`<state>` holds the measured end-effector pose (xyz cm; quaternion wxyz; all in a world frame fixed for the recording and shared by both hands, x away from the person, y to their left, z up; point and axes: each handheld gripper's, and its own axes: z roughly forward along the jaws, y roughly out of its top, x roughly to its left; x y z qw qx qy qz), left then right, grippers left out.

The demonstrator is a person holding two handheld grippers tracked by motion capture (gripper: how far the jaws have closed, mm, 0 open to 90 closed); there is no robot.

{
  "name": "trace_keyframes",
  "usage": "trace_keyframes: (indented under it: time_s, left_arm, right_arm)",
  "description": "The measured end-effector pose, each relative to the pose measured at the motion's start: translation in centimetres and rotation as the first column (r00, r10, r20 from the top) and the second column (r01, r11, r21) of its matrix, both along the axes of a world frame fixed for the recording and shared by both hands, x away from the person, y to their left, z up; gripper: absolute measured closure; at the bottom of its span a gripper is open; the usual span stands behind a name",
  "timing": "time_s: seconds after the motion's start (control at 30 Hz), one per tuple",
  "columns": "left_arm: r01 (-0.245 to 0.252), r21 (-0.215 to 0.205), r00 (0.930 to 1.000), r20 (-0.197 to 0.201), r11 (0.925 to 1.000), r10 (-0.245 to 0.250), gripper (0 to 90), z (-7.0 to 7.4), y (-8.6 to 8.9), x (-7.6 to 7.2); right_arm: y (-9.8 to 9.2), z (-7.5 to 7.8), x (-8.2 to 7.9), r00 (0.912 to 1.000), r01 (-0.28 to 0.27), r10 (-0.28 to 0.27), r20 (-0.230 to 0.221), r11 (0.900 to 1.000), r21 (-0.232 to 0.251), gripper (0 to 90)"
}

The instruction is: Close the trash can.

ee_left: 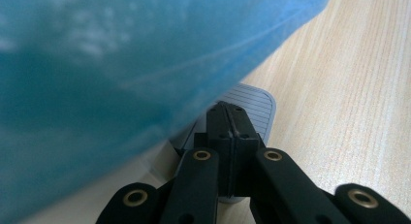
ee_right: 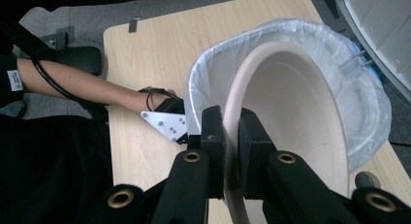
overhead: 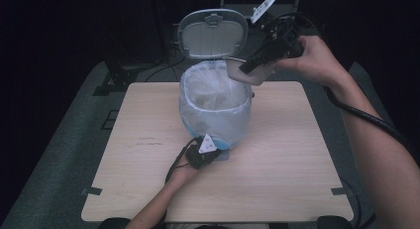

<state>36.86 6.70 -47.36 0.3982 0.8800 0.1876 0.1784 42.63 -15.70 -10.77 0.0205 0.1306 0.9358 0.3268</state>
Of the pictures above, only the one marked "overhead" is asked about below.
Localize translucent plastic bin liner bag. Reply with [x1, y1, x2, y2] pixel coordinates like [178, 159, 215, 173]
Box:
[178, 59, 254, 150]

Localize person's right hand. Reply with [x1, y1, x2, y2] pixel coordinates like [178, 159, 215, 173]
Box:
[273, 35, 348, 88]

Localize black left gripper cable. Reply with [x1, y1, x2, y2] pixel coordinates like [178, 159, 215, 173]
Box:
[164, 138, 200, 185]

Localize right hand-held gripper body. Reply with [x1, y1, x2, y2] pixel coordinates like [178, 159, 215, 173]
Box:
[251, 0, 305, 60]

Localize black floor cables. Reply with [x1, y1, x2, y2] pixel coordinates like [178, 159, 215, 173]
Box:
[144, 40, 186, 83]

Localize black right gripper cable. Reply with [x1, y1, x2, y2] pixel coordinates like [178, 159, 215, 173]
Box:
[276, 10, 420, 229]

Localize person's left hand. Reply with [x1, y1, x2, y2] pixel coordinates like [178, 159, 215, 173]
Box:
[166, 162, 199, 187]

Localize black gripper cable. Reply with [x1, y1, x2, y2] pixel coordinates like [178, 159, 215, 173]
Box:
[164, 138, 200, 185]
[276, 10, 420, 229]

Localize dark floor panel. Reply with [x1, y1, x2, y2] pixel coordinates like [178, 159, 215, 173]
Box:
[100, 109, 120, 131]

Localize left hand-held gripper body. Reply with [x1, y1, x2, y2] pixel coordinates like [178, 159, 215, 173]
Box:
[184, 133, 222, 171]

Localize black stand base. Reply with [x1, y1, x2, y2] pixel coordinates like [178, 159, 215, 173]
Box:
[92, 59, 141, 97]

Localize white bowl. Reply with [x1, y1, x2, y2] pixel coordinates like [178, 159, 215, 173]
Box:
[226, 58, 275, 87]

